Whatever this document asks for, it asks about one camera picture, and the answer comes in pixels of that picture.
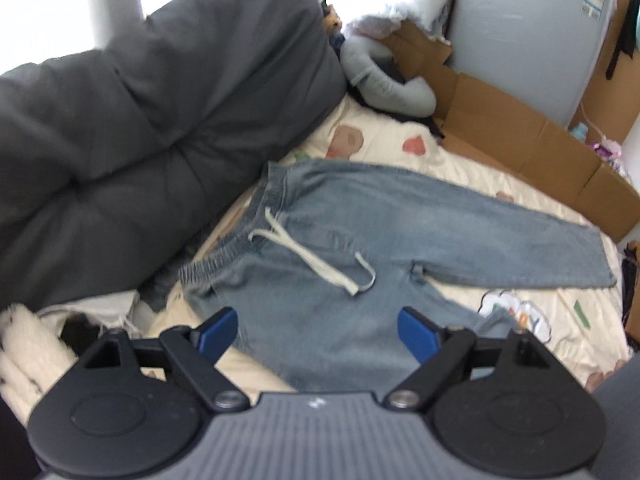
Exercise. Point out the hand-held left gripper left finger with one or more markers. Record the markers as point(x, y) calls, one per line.
point(218, 332)

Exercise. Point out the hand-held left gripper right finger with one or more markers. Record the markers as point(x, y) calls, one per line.
point(417, 332)

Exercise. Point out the blue denim pants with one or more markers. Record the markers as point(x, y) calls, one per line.
point(400, 230)

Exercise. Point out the grey fluffy blanket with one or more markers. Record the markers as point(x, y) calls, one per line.
point(170, 280)

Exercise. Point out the white bedding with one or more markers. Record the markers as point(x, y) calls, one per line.
point(100, 310)

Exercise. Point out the white fluffy blanket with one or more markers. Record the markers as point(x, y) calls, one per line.
point(25, 360)

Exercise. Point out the cream bear print blanket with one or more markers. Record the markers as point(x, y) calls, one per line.
point(380, 135)

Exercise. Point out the black cloth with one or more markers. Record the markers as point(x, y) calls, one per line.
point(631, 300)

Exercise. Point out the person's leg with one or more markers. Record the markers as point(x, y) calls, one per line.
point(617, 420)

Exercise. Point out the folded cardboard sheet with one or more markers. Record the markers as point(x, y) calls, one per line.
point(525, 140)

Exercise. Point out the grey neck pillow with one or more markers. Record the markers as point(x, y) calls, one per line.
point(385, 90)

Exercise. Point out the purple white tissue pack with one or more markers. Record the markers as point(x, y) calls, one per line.
point(606, 150)

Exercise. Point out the upright cardboard panel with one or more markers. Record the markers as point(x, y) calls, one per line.
point(615, 95)

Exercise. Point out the small teddy bear toy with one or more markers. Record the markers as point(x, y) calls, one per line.
point(330, 19)

